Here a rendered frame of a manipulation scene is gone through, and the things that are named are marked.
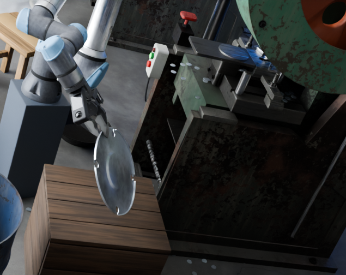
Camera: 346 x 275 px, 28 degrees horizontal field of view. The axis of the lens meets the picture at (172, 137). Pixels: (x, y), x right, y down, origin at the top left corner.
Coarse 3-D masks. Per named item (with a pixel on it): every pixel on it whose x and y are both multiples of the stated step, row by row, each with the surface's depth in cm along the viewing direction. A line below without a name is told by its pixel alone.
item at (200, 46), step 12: (192, 36) 265; (192, 48) 258; (204, 48) 259; (216, 48) 263; (228, 48) 265; (240, 48) 271; (216, 60) 266; (228, 60) 258; (240, 60) 260; (252, 60) 265; (216, 72) 264; (228, 72) 263; (216, 84) 265
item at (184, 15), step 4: (180, 12) 289; (184, 12) 289; (188, 12) 290; (184, 16) 285; (188, 16) 286; (192, 16) 287; (196, 16) 289; (188, 20) 289; (192, 20) 287; (196, 20) 288
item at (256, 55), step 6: (246, 48) 273; (252, 54) 270; (258, 54) 272; (258, 60) 267; (264, 60) 270; (258, 66) 262; (264, 66) 264; (252, 72) 264; (258, 72) 263; (264, 72) 264; (270, 72) 264; (276, 72) 265
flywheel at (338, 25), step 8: (304, 0) 212; (312, 0) 212; (320, 0) 213; (328, 0) 213; (336, 0) 214; (344, 0) 215; (304, 8) 213; (312, 8) 214; (320, 8) 215; (312, 16) 216; (320, 16) 216; (344, 16) 221; (312, 24) 217; (320, 24) 218; (336, 24) 222; (344, 24) 220; (320, 32) 220; (328, 32) 220; (336, 32) 221; (344, 32) 222; (328, 40) 222; (336, 40) 223; (344, 40) 223; (344, 48) 225
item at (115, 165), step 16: (112, 128) 227; (96, 144) 214; (112, 144) 226; (96, 160) 213; (112, 160) 222; (128, 160) 235; (96, 176) 210; (112, 176) 220; (128, 176) 233; (112, 192) 220; (128, 192) 231; (112, 208) 218; (128, 208) 229
